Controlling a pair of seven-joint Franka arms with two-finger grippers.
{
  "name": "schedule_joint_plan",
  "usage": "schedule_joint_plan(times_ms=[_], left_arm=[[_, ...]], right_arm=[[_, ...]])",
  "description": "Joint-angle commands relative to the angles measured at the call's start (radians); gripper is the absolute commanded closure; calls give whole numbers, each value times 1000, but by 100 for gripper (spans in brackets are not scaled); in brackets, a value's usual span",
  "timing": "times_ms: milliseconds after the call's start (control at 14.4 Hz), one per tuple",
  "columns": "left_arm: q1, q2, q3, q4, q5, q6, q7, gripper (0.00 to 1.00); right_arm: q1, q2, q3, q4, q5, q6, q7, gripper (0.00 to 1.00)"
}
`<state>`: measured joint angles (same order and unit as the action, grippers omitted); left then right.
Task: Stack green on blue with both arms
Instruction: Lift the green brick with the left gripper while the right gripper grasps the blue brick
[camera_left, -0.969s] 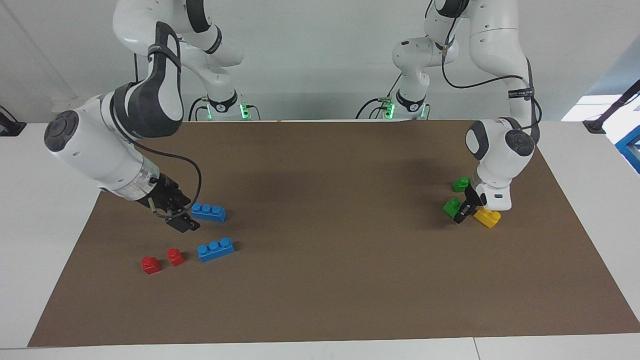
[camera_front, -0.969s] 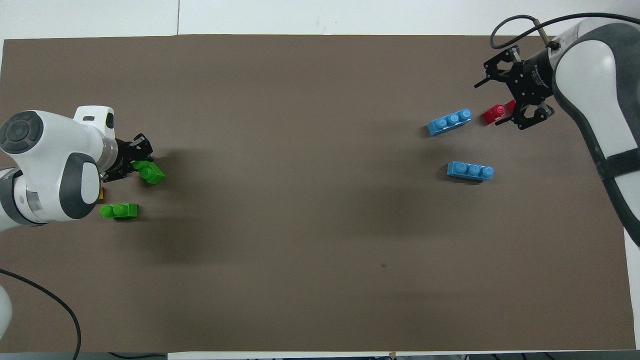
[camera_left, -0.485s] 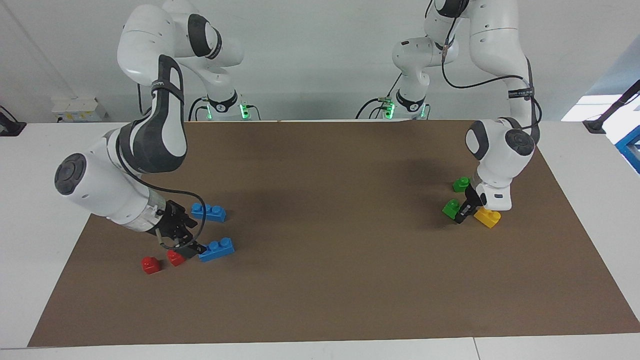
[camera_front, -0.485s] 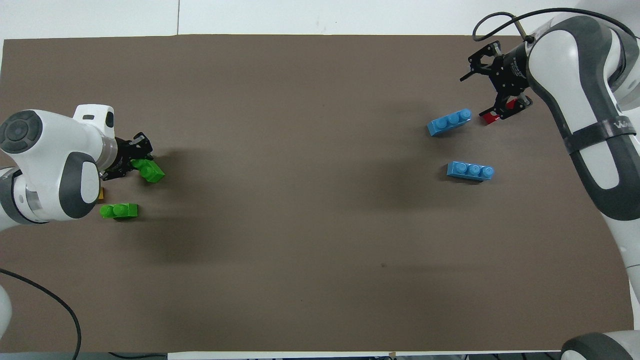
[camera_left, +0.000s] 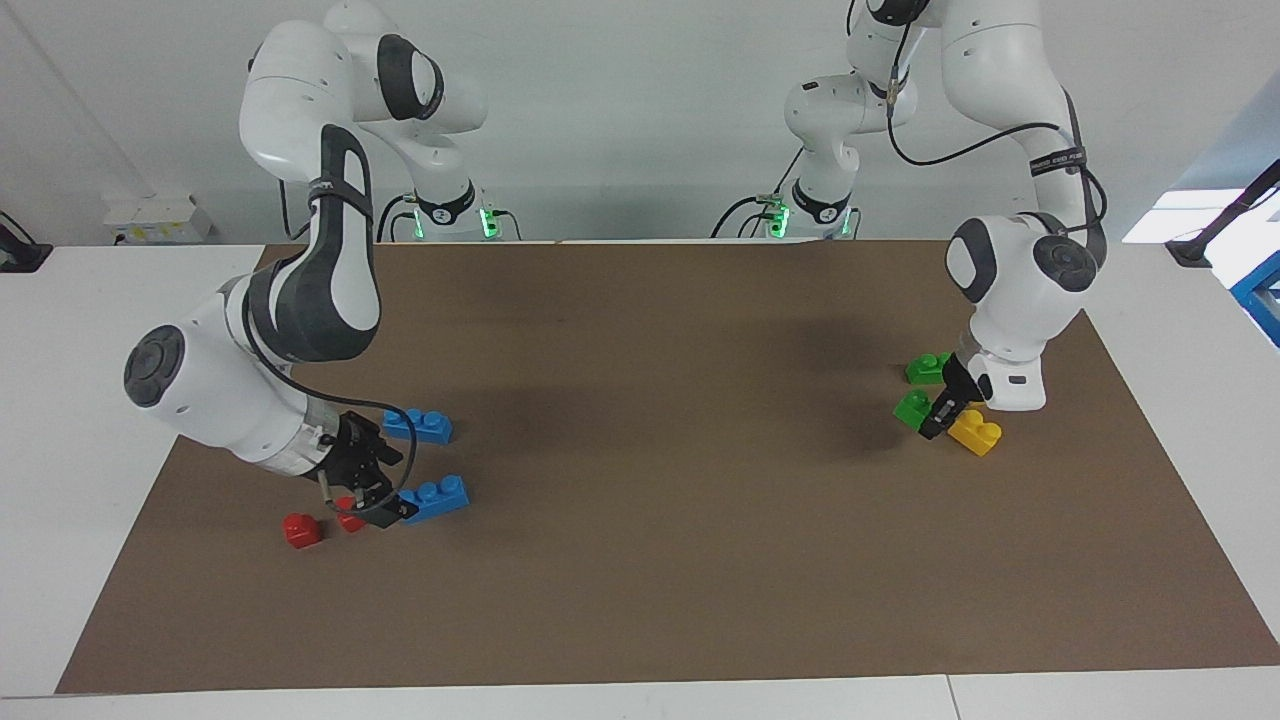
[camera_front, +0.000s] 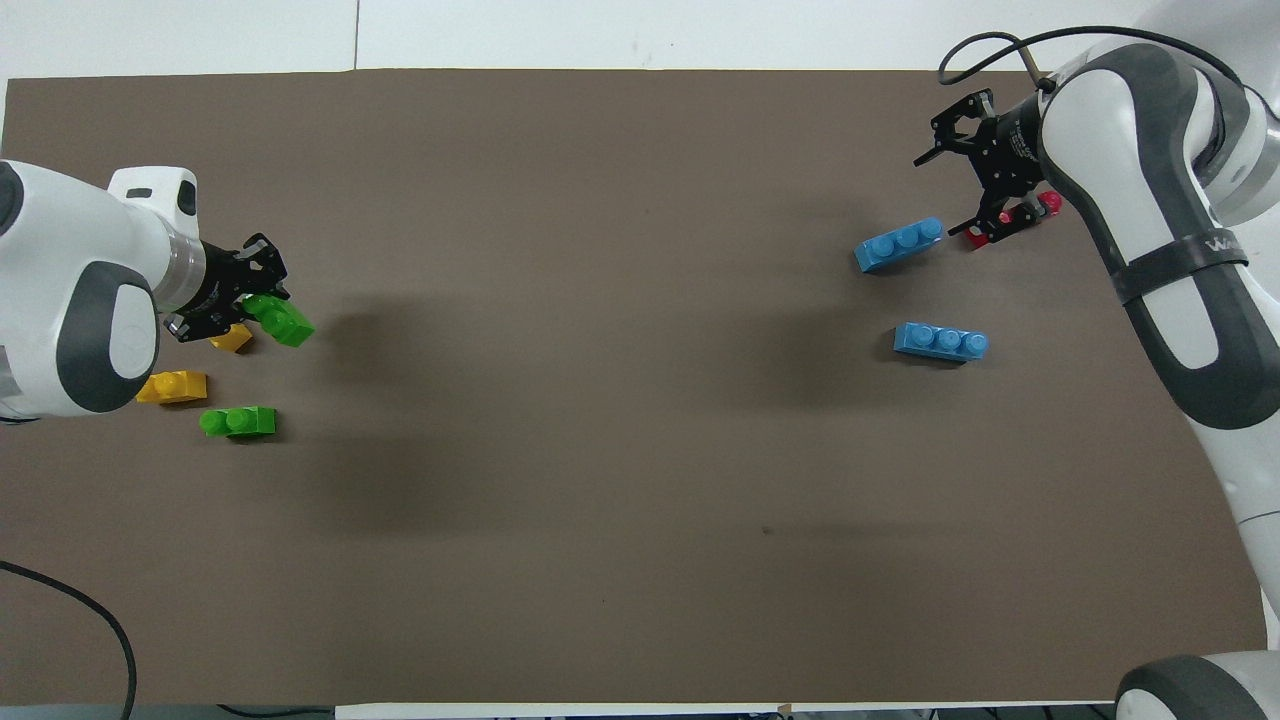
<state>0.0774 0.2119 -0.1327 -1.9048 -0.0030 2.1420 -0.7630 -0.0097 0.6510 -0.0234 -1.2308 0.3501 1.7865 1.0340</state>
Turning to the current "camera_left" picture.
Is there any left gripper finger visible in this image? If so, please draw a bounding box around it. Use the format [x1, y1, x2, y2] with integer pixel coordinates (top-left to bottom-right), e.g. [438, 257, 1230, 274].
[942, 352, 991, 406]
[918, 385, 969, 441]

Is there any blue three-stud toy brick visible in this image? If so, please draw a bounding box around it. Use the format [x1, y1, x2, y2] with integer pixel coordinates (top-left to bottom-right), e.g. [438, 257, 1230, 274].
[398, 475, 471, 525]
[383, 407, 454, 445]

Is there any yellow two-stud toy brick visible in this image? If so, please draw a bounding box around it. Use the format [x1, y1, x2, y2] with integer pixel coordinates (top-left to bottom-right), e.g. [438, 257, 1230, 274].
[947, 409, 1003, 457]

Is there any black stand with pole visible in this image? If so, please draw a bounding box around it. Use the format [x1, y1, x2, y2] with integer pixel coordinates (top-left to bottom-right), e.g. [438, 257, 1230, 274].
[1165, 160, 1280, 269]

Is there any brown paper table mat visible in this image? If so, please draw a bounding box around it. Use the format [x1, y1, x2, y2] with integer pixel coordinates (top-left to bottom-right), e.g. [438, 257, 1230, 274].
[55, 240, 1280, 694]

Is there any white socket box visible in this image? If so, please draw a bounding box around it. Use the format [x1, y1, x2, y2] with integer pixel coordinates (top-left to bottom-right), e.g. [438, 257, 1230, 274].
[103, 195, 213, 244]

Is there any black table clamp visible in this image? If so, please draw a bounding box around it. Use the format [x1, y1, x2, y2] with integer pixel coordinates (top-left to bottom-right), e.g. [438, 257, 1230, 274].
[0, 212, 53, 273]

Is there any black right arm gripper cable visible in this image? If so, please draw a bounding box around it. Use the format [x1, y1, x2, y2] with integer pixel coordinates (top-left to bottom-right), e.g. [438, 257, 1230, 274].
[243, 290, 416, 501]

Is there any black arm gripper cable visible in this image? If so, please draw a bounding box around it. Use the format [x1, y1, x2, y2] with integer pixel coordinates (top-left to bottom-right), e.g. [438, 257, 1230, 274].
[887, 20, 1109, 261]
[243, 290, 416, 501]

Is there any black left arm gripper cable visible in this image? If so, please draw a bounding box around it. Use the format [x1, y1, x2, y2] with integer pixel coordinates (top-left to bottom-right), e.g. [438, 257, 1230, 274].
[887, 20, 1109, 261]

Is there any black right arm base cable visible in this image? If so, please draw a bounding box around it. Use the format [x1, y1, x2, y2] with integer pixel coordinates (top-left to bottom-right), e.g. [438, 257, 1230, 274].
[377, 195, 416, 243]

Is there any black arm base cable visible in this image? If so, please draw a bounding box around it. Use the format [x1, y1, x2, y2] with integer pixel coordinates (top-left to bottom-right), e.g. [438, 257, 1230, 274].
[712, 195, 786, 239]
[377, 195, 416, 243]

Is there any blue frame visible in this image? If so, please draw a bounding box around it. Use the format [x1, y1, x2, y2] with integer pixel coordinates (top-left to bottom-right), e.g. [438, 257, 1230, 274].
[1230, 250, 1280, 349]

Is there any black left arm base cable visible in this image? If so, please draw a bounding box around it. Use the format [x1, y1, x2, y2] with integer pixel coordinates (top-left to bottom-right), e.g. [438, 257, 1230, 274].
[712, 195, 786, 239]

